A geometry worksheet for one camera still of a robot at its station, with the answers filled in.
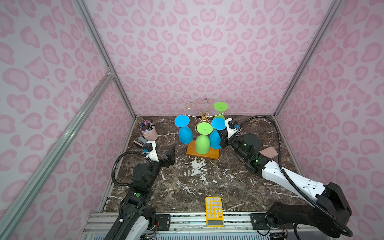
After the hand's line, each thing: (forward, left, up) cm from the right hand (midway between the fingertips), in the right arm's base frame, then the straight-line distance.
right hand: (218, 125), depth 72 cm
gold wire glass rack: (+6, +7, 0) cm, 9 cm away
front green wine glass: (-5, +8, -7) cm, 12 cm away
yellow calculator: (-33, +1, -30) cm, 45 cm away
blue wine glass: (+1, +17, -8) cm, 19 cm away
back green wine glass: (+11, -1, +1) cm, 11 cm away
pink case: (+6, -38, -34) cm, 51 cm away
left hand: (-8, +25, -4) cm, 26 cm away
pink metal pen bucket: (+13, +43, -21) cm, 49 cm away
